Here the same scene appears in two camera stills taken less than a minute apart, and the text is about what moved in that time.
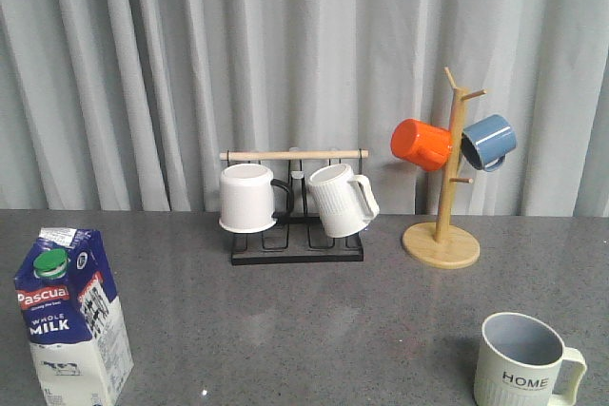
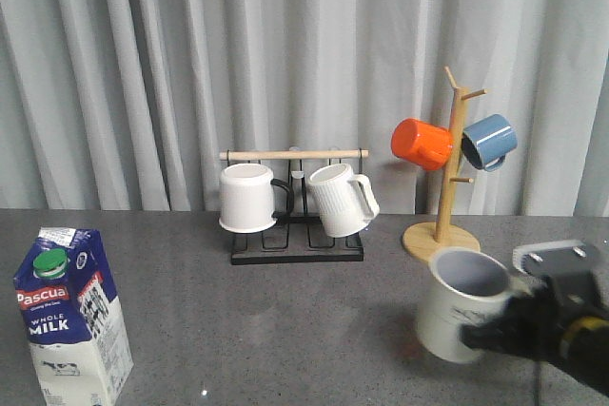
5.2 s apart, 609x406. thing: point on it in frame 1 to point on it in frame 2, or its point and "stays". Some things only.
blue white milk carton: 81,352 stays
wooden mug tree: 441,245 stays
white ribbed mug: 346,205 stays
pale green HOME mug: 523,362 to 460,286
